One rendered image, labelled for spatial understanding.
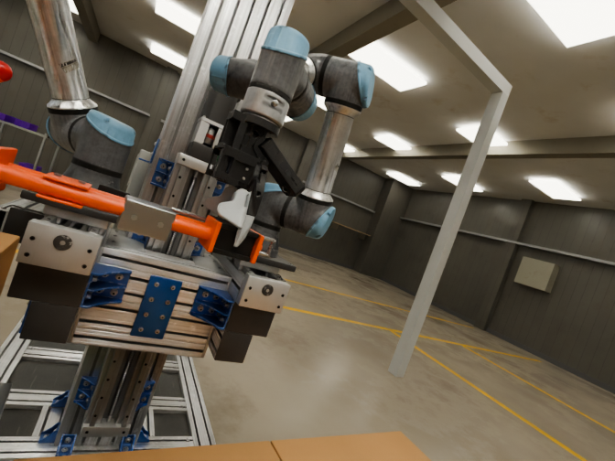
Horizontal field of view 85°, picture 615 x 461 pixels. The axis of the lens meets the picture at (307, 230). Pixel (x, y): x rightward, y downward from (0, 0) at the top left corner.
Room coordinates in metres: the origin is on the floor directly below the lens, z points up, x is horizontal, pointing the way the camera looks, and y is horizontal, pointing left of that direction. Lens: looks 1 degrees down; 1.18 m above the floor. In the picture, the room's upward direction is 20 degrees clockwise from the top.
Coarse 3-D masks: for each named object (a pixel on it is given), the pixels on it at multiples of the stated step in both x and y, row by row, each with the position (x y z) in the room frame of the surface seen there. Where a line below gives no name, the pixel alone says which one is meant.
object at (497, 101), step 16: (496, 96) 3.48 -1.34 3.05; (496, 112) 3.45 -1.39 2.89; (480, 128) 3.52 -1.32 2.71; (496, 128) 3.51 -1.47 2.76; (480, 144) 3.46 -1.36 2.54; (480, 160) 3.48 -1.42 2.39; (464, 176) 3.50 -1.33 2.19; (464, 192) 3.45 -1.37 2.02; (448, 208) 3.54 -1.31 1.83; (464, 208) 3.49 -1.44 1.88; (448, 224) 3.48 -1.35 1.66; (448, 240) 3.46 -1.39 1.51; (432, 256) 3.52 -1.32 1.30; (432, 272) 3.47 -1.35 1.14; (432, 288) 3.47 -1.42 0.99; (416, 304) 3.50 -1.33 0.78; (416, 320) 3.44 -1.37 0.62; (416, 336) 3.49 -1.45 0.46; (400, 352) 3.49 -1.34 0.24; (400, 368) 3.45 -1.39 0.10
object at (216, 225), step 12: (216, 228) 0.52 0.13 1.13; (228, 228) 0.54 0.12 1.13; (204, 240) 0.55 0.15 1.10; (216, 240) 0.54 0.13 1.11; (228, 240) 0.55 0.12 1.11; (252, 240) 0.57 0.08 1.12; (216, 252) 0.54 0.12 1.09; (228, 252) 0.54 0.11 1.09; (240, 252) 0.56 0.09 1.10; (252, 252) 0.57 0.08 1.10
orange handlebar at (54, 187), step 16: (0, 176) 0.40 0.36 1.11; (16, 176) 0.41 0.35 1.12; (32, 176) 0.42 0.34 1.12; (48, 176) 0.42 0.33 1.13; (64, 176) 0.47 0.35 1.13; (48, 192) 0.42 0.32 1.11; (64, 192) 0.43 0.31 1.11; (80, 192) 0.44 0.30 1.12; (96, 192) 0.46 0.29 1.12; (80, 208) 0.44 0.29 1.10; (96, 208) 0.45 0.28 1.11; (112, 208) 0.46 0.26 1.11; (176, 224) 0.50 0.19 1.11; (192, 224) 0.52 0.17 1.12
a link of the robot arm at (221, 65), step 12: (216, 60) 0.68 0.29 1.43; (228, 60) 0.67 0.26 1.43; (240, 60) 0.67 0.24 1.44; (252, 60) 0.70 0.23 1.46; (312, 60) 0.95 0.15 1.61; (216, 72) 0.68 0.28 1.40; (228, 72) 0.67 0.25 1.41; (240, 72) 0.66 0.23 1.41; (252, 72) 0.65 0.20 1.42; (312, 72) 0.94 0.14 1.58; (216, 84) 0.69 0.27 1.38; (228, 84) 0.68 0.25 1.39; (240, 84) 0.67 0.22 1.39; (312, 84) 0.97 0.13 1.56; (228, 96) 0.71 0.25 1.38; (240, 96) 0.69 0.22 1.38
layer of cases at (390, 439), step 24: (72, 456) 0.70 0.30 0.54; (96, 456) 0.72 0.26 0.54; (120, 456) 0.75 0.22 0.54; (144, 456) 0.77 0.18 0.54; (168, 456) 0.79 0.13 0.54; (192, 456) 0.82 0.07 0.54; (216, 456) 0.84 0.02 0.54; (240, 456) 0.87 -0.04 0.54; (264, 456) 0.91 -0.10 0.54; (288, 456) 0.94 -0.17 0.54; (312, 456) 0.97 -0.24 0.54; (336, 456) 1.01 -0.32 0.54; (360, 456) 1.05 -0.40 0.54; (384, 456) 1.10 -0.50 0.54; (408, 456) 1.15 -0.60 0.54
